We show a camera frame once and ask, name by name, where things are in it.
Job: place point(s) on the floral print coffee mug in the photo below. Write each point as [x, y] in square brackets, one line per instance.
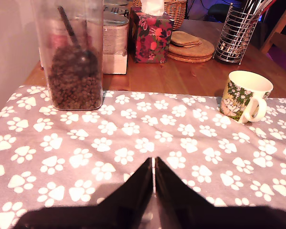
[238, 100]

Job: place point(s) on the grey paw print cloth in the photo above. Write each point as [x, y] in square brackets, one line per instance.
[124, 148]

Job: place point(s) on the clear pet food container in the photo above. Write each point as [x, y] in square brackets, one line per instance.
[71, 95]

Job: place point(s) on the floral tissue box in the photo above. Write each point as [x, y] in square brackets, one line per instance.
[155, 43]

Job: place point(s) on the shrink-wrapped can pack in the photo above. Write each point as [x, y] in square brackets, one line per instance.
[114, 40]

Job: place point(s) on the dark plastic scoop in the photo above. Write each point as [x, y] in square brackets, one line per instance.
[68, 23]

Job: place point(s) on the wicker basket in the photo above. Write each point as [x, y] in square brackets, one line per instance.
[177, 12]

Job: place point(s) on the white paper tissue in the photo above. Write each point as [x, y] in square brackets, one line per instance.
[152, 6]

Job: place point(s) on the wooden chair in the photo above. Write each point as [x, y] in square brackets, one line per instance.
[283, 40]

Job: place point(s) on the long metal skewer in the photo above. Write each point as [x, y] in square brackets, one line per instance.
[248, 6]
[255, 6]
[262, 6]

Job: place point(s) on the red spatula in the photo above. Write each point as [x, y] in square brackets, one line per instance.
[268, 6]

